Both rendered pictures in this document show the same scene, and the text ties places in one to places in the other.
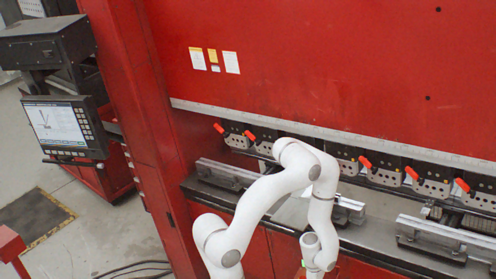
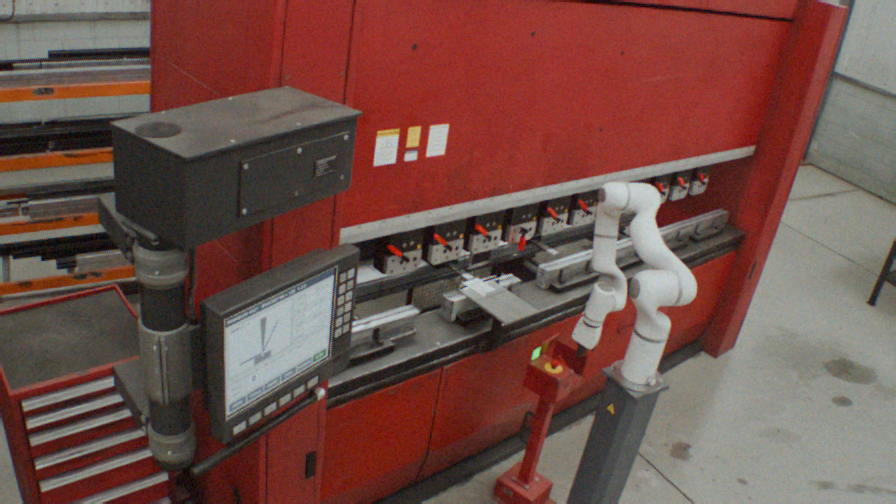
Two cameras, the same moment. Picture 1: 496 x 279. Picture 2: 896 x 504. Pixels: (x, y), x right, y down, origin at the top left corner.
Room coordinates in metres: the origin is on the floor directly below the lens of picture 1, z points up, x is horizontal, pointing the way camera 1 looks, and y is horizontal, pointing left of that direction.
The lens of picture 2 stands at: (1.78, 2.34, 2.43)
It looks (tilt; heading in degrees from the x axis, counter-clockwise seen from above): 26 degrees down; 274
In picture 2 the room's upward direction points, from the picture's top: 9 degrees clockwise
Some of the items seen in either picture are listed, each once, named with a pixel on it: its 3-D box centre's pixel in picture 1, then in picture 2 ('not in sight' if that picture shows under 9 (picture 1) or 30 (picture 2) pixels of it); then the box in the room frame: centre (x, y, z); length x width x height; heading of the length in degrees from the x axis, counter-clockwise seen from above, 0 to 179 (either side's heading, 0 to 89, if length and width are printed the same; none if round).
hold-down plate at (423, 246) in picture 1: (432, 249); (575, 280); (1.38, -0.69, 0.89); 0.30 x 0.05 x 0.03; 48
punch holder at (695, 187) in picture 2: not in sight; (695, 177); (0.77, -1.45, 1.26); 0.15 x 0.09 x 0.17; 48
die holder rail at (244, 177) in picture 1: (232, 175); (360, 335); (2.19, 0.13, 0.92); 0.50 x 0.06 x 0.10; 48
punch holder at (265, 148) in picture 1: (270, 137); (441, 237); (1.97, -0.11, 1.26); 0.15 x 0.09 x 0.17; 48
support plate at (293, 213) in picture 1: (300, 207); (499, 302); (1.71, -0.18, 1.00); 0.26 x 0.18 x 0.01; 138
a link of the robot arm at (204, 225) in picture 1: (217, 247); (652, 303); (1.23, 0.18, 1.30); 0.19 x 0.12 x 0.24; 23
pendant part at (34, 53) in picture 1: (64, 99); (237, 289); (2.34, 0.94, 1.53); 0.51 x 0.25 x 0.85; 64
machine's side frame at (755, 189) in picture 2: not in sight; (723, 169); (0.44, -2.09, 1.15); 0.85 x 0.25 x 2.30; 138
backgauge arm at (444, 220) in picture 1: (457, 203); (505, 255); (1.71, -0.98, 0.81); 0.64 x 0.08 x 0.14; 138
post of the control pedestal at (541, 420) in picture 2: not in sight; (537, 435); (1.43, -0.17, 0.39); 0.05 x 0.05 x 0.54; 57
